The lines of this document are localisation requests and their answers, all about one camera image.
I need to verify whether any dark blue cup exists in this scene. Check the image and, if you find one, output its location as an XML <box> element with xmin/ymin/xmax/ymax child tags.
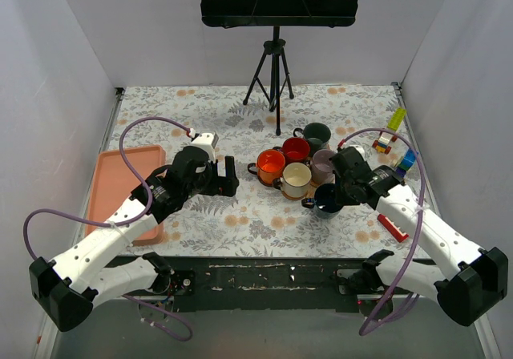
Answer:
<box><xmin>301</xmin><ymin>183</ymin><xmax>343</xmax><ymax>220</ymax></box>

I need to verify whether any lilac purple cup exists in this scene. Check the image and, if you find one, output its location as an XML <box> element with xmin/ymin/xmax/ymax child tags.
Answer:
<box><xmin>310</xmin><ymin>149</ymin><xmax>336</xmax><ymax>185</ymax></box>

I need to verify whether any orange cup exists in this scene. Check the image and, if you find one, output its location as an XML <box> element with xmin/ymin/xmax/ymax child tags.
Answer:
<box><xmin>247</xmin><ymin>149</ymin><xmax>286</xmax><ymax>187</ymax></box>

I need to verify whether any cream white cup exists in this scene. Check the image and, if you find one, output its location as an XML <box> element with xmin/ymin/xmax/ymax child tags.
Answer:
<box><xmin>273</xmin><ymin>163</ymin><xmax>312</xmax><ymax>196</ymax></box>

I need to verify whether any dark green cup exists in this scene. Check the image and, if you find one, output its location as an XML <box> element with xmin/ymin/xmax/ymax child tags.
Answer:
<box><xmin>293</xmin><ymin>123</ymin><xmax>331</xmax><ymax>153</ymax></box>

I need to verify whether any red cup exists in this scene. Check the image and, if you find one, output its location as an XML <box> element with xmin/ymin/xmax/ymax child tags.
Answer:
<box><xmin>273</xmin><ymin>137</ymin><xmax>310</xmax><ymax>164</ymax></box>

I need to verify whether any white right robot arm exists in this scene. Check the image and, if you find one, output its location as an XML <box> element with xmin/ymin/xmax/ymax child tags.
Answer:
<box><xmin>330</xmin><ymin>147</ymin><xmax>508</xmax><ymax>326</ymax></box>

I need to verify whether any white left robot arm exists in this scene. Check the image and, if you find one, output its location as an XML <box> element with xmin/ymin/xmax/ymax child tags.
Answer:
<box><xmin>29</xmin><ymin>146</ymin><xmax>239</xmax><ymax>332</ymax></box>

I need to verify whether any toy car with yellow block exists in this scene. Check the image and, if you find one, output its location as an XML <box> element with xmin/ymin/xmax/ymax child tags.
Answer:
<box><xmin>372</xmin><ymin>107</ymin><xmax>406</xmax><ymax>155</ymax></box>

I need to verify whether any blue green purple block toy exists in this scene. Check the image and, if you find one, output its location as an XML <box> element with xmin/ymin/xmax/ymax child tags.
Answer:
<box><xmin>394</xmin><ymin>148</ymin><xmax>417</xmax><ymax>178</ymax></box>

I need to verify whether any red toy window block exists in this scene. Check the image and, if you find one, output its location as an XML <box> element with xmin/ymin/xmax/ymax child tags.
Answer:
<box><xmin>378</xmin><ymin>214</ymin><xmax>409</xmax><ymax>243</ymax></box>

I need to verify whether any pink plastic tray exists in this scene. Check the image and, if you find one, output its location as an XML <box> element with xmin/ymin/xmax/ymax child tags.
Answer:
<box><xmin>87</xmin><ymin>145</ymin><xmax>166</xmax><ymax>222</ymax></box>

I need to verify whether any black music stand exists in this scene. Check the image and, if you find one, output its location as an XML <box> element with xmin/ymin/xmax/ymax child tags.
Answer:
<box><xmin>200</xmin><ymin>0</ymin><xmax>358</xmax><ymax>115</ymax></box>

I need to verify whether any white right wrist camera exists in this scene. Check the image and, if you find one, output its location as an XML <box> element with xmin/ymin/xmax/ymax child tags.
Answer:
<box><xmin>338</xmin><ymin>145</ymin><xmax>366</xmax><ymax>159</ymax></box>

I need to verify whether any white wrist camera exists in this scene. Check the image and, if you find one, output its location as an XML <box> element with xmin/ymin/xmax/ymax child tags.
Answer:
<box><xmin>338</xmin><ymin>145</ymin><xmax>366</xmax><ymax>159</ymax></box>
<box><xmin>191</xmin><ymin>132</ymin><xmax>219</xmax><ymax>162</ymax></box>

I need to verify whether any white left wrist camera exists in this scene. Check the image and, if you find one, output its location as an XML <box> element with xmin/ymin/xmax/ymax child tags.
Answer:
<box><xmin>191</xmin><ymin>132</ymin><xmax>219</xmax><ymax>162</ymax></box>

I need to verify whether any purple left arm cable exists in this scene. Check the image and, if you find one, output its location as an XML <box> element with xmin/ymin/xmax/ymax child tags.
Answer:
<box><xmin>22</xmin><ymin>116</ymin><xmax>194</xmax><ymax>342</ymax></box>

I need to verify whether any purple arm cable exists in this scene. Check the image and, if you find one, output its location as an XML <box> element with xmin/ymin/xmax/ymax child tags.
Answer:
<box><xmin>22</xmin><ymin>116</ymin><xmax>194</xmax><ymax>342</ymax></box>
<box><xmin>336</xmin><ymin>127</ymin><xmax>426</xmax><ymax>336</ymax></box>

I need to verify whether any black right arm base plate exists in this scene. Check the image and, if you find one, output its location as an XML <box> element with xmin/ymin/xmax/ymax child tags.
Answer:
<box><xmin>335</xmin><ymin>269</ymin><xmax>389</xmax><ymax>295</ymax></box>

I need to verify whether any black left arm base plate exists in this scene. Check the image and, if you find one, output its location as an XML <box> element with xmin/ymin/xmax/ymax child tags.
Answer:
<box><xmin>164</xmin><ymin>270</ymin><xmax>196</xmax><ymax>297</ymax></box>

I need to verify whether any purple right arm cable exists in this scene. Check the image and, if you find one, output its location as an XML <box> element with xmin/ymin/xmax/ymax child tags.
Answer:
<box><xmin>336</xmin><ymin>127</ymin><xmax>426</xmax><ymax>336</ymax></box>

